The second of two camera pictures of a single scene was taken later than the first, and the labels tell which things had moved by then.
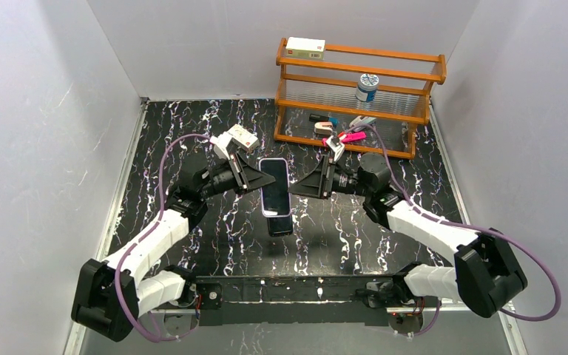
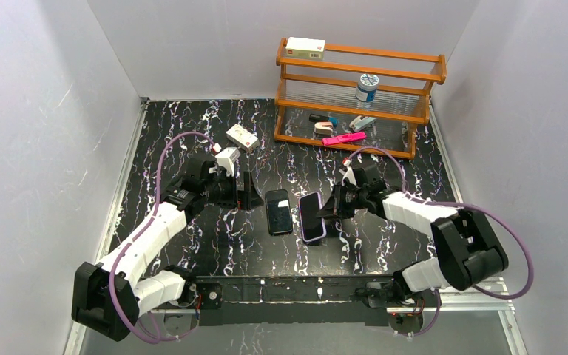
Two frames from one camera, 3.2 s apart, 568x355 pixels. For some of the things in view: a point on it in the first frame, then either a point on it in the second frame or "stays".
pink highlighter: (348, 137) stays
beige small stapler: (323, 128) stays
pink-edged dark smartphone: (275, 198) to (313, 227)
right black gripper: (324, 176) to (337, 200)
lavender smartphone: (275, 198) to (313, 227)
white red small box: (245, 137) stays
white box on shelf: (305, 48) stays
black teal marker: (318, 117) stays
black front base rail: (331, 300) stays
